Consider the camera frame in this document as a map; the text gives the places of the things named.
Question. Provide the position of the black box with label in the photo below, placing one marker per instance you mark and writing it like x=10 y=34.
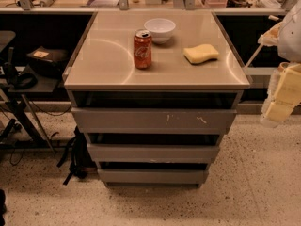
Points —
x=50 y=63

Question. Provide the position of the red cola can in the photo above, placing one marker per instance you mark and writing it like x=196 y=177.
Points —
x=142 y=48

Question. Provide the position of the white bowl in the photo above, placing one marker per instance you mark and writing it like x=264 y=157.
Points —
x=161 y=29

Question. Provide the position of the grey bottom drawer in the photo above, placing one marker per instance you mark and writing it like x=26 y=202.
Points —
x=153 y=176

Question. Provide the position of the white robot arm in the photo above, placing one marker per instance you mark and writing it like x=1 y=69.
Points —
x=289 y=37

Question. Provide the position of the grey drawer cabinet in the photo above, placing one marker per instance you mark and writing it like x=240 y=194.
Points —
x=104 y=76

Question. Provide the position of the dark side table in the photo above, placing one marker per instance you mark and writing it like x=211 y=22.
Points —
x=6 y=37

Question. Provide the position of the grey middle drawer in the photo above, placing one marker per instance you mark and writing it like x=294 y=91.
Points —
x=152 y=154

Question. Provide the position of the yellow sponge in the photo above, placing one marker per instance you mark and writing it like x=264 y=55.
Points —
x=200 y=53

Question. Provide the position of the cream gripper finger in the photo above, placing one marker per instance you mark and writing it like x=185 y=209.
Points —
x=283 y=94
x=270 y=37

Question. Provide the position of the black headphones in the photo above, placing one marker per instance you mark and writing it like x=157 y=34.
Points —
x=22 y=79

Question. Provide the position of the white handled stick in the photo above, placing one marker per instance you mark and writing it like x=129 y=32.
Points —
x=272 y=18

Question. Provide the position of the grey drawer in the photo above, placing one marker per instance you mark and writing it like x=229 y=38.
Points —
x=153 y=121
x=153 y=176
x=152 y=154

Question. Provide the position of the grey top drawer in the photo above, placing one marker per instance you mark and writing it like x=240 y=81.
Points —
x=153 y=121

